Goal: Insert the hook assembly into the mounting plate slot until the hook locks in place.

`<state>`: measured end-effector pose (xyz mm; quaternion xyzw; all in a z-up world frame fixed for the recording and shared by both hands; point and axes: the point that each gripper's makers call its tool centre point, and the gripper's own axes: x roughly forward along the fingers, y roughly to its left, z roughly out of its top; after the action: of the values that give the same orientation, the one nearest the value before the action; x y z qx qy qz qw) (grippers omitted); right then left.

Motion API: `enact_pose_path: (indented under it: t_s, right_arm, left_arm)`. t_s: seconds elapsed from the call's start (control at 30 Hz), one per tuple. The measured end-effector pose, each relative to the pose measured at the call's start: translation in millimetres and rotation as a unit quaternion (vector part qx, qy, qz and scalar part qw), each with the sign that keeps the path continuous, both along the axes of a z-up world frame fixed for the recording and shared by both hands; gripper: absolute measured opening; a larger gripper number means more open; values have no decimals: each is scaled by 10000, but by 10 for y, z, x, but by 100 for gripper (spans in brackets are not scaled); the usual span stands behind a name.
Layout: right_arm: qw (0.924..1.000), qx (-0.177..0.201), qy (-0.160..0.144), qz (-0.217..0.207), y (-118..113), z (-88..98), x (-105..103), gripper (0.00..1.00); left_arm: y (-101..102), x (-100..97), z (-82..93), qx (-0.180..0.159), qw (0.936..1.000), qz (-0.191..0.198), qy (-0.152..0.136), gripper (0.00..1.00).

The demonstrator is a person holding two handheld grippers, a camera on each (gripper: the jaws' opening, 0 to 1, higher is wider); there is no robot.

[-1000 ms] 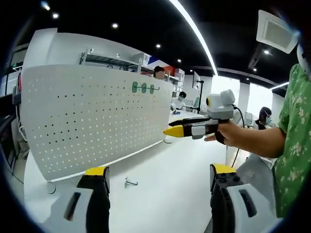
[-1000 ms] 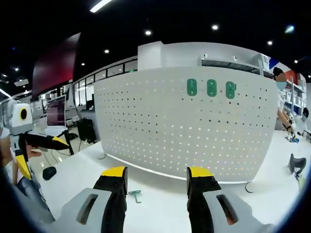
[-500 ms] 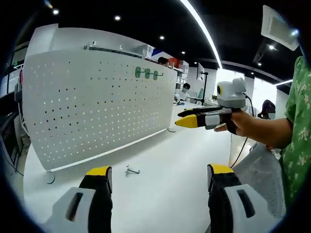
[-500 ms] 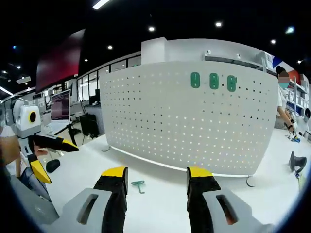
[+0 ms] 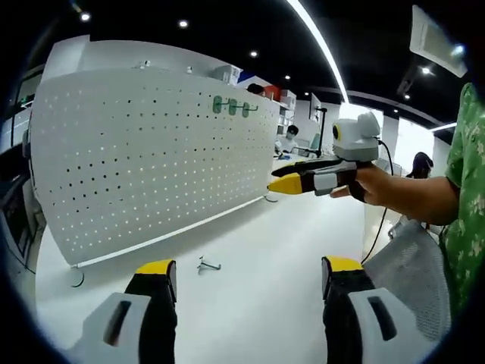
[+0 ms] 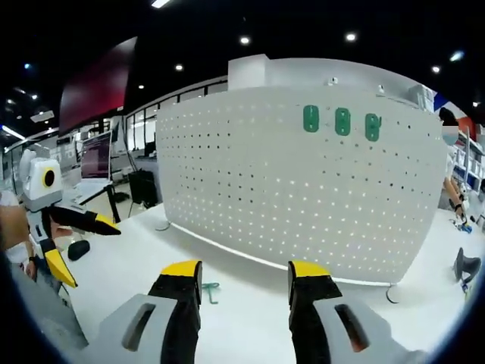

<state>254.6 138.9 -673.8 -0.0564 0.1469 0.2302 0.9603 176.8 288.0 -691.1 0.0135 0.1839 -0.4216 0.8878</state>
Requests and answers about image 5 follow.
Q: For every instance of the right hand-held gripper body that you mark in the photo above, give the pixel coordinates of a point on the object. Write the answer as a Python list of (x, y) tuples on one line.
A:
[(356, 140)]

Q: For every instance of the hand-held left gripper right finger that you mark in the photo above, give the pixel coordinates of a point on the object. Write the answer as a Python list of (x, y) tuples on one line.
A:
[(352, 333)]

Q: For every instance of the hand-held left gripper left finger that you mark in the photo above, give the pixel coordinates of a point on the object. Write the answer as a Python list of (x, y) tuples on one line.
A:
[(144, 330)]

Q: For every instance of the white perforated mounting plate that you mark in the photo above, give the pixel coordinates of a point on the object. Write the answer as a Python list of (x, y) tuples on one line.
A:
[(151, 170)]

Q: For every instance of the person's right hand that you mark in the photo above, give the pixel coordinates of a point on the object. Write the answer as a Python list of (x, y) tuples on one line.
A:
[(373, 186)]

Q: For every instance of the black tripod stand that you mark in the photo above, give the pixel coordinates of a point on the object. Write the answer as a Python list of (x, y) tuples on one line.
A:
[(323, 132)]

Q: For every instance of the grey mesh office chair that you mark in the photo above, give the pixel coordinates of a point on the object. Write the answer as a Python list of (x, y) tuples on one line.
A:
[(409, 265)]

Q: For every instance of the ceiling air conditioner unit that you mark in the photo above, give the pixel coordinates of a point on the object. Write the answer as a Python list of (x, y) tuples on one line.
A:
[(435, 41)]

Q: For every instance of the white storage box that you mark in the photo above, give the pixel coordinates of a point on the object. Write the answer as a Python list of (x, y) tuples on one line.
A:
[(227, 74)]

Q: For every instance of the long ceiling light strip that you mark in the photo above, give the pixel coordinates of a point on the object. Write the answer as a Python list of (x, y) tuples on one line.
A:
[(299, 5)]

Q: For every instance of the dark furniture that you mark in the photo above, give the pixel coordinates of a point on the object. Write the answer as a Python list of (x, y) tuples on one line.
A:
[(15, 212)]

